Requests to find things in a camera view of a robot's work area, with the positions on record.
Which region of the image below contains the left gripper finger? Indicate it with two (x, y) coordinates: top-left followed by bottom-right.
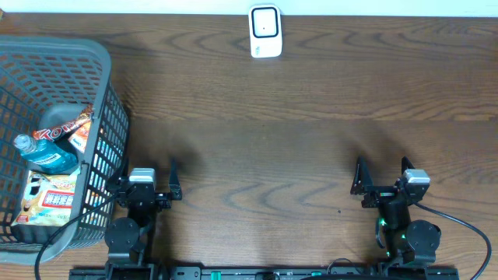
(168, 159), (183, 201)
(107, 158), (129, 191)

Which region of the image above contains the small orange snack box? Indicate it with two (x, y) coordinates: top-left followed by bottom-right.
(68, 121), (92, 154)

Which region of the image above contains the blue mouthwash bottle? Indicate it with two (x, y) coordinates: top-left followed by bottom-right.
(13, 135), (79, 174)

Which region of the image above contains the cream snack bag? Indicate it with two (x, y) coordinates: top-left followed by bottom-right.
(12, 168), (80, 226)

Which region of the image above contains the orange chocolate bar wrapper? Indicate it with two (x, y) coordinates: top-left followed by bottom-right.
(32, 104), (93, 142)

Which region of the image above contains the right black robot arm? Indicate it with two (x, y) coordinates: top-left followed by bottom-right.
(350, 156), (441, 276)

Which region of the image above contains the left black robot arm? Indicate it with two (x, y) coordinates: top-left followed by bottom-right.
(104, 160), (183, 279)

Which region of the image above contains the white barcode scanner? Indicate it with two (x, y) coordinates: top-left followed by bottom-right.
(248, 5), (283, 58)

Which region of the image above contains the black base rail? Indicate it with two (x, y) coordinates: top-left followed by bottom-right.
(68, 264), (459, 280)

